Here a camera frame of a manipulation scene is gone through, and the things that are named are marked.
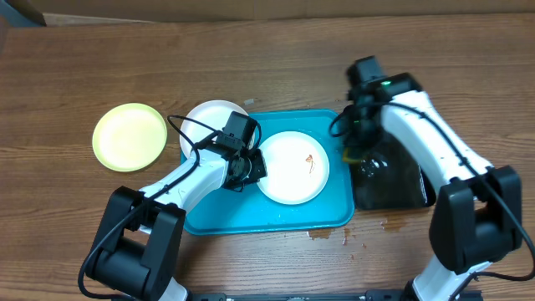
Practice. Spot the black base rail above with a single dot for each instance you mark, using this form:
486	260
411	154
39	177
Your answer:
370	295

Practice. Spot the white plate with red stain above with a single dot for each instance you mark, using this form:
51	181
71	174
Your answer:
213	113

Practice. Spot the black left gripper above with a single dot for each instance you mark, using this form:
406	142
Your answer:
260	170

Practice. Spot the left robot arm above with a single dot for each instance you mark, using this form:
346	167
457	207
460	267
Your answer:
135	250

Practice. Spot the black water tray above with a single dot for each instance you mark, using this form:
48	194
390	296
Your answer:
388	177

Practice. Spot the blue plastic tray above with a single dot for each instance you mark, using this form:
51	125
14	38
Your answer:
229	212

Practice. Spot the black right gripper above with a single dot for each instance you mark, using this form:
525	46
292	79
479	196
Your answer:
359	136

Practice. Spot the yellow round plate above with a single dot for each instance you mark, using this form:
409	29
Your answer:
129	137

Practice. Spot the green yellow sponge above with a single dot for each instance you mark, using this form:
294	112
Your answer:
350	158

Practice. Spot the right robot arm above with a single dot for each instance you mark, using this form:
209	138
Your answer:
477	220

